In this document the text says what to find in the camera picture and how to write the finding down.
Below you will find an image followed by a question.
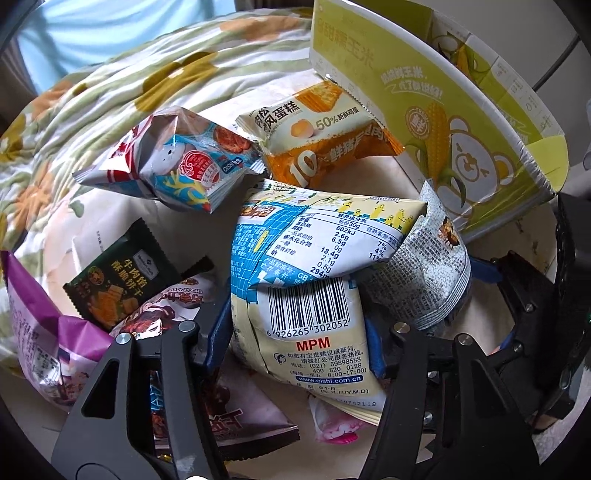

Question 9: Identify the yellow-green cardboard box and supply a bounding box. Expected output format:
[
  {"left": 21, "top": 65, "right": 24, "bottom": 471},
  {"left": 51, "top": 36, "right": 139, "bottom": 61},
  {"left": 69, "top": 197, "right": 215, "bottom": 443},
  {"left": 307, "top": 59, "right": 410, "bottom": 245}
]
[{"left": 308, "top": 0, "right": 570, "bottom": 245}]

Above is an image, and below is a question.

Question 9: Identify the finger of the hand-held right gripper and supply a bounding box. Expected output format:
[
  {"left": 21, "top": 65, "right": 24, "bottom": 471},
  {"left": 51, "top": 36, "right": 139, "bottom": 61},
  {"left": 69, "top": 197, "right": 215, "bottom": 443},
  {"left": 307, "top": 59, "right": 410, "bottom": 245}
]
[
  {"left": 489, "top": 323, "right": 560, "bottom": 412},
  {"left": 471, "top": 250, "right": 561, "bottom": 334}
]

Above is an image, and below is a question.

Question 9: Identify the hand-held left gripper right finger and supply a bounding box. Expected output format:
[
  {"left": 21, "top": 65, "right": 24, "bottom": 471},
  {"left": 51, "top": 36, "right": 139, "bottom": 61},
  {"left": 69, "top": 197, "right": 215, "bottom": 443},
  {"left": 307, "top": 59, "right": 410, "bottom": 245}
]
[{"left": 360, "top": 318, "right": 542, "bottom": 480}]

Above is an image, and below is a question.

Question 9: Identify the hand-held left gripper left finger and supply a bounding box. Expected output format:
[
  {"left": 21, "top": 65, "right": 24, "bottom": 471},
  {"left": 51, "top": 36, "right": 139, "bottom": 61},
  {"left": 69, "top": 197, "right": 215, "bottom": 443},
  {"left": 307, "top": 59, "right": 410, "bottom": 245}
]
[{"left": 50, "top": 293, "right": 234, "bottom": 480}]

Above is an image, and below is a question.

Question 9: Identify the pink brown chocolate snack packet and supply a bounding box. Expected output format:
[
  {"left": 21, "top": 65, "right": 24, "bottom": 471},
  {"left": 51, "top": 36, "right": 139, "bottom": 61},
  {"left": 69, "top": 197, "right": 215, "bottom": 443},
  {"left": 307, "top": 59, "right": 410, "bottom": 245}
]
[{"left": 108, "top": 272, "right": 302, "bottom": 465}]

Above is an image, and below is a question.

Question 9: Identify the light blue cloth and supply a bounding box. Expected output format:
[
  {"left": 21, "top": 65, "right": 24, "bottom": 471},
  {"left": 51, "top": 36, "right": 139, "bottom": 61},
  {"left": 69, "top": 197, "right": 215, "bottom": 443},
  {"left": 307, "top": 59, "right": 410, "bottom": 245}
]
[{"left": 18, "top": 0, "right": 315, "bottom": 93}]

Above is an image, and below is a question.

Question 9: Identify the blue yellow snack bag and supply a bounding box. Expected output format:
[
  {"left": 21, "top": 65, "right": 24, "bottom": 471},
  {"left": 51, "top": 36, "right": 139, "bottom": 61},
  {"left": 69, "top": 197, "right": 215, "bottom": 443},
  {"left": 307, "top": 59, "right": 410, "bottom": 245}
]
[{"left": 228, "top": 179, "right": 428, "bottom": 425}]

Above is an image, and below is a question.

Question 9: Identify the small pink candy packet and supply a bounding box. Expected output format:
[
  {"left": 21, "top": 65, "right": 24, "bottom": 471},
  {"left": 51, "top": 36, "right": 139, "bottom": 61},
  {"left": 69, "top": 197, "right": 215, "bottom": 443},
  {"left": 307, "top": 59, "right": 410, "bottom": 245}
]
[{"left": 308, "top": 394, "right": 371, "bottom": 445}]

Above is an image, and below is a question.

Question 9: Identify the orange cake packet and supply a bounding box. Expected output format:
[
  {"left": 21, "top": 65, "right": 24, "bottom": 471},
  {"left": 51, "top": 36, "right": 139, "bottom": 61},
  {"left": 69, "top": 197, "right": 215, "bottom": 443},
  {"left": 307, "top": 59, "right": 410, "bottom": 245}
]
[{"left": 235, "top": 80, "right": 405, "bottom": 186}]

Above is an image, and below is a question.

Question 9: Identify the silver red shrimp chips bag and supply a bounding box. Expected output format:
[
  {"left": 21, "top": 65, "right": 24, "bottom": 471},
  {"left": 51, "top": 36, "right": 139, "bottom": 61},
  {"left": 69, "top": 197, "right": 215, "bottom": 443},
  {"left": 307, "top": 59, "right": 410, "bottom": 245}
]
[{"left": 73, "top": 106, "right": 265, "bottom": 214}]

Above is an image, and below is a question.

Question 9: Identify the purple snack bag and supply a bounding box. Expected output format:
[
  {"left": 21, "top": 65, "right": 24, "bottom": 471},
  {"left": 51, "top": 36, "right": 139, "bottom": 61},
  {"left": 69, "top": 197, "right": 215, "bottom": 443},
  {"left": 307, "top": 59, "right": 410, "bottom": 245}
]
[{"left": 0, "top": 249, "right": 116, "bottom": 412}]

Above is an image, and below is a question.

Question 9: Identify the floral striped blanket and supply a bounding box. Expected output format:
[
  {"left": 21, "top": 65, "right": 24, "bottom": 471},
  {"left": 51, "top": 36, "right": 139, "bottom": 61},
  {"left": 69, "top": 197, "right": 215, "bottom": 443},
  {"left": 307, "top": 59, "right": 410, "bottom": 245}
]
[{"left": 0, "top": 14, "right": 324, "bottom": 379}]

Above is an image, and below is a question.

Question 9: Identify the dark green biscuit packet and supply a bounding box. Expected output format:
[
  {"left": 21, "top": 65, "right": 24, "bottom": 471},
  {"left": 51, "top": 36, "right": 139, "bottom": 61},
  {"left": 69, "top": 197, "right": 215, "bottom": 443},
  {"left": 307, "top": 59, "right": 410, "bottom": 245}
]
[{"left": 62, "top": 218, "right": 184, "bottom": 331}]

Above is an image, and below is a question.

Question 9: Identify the silver grey snack packet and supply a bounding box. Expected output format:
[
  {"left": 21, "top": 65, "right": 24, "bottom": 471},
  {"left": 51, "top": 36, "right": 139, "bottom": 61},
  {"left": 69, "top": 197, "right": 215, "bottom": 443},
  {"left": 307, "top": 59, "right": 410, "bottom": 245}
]
[{"left": 369, "top": 180, "right": 472, "bottom": 331}]

